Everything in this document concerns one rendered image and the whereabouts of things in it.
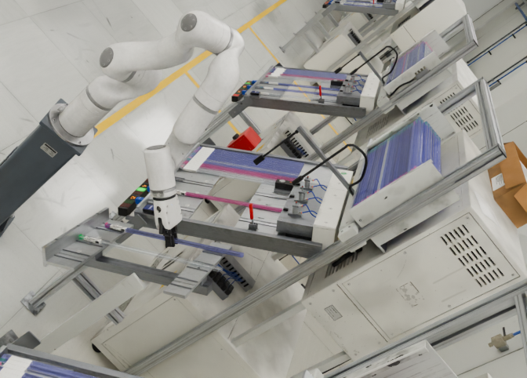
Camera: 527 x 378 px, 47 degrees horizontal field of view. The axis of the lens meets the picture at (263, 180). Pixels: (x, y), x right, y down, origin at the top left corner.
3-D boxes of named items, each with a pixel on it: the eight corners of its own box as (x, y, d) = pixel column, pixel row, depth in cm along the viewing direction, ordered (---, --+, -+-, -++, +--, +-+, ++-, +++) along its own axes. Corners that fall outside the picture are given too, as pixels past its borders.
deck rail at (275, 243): (134, 225, 227) (133, 211, 224) (136, 223, 229) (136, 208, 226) (319, 260, 212) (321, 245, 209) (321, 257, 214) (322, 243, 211)
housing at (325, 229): (309, 258, 215) (313, 223, 209) (331, 197, 258) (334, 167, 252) (331, 262, 214) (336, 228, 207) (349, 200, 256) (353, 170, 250)
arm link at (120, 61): (129, 91, 216) (92, 78, 203) (131, 60, 219) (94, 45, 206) (234, 53, 186) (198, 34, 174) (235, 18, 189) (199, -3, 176)
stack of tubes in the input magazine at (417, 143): (352, 207, 204) (418, 165, 192) (367, 150, 248) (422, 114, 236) (375, 234, 206) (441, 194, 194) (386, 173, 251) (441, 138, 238)
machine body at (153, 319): (81, 346, 263) (173, 283, 234) (148, 259, 324) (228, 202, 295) (180, 445, 274) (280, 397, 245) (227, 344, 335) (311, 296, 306)
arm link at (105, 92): (83, 79, 216) (123, 38, 205) (124, 93, 230) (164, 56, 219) (89, 105, 211) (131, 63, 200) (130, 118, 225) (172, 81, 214)
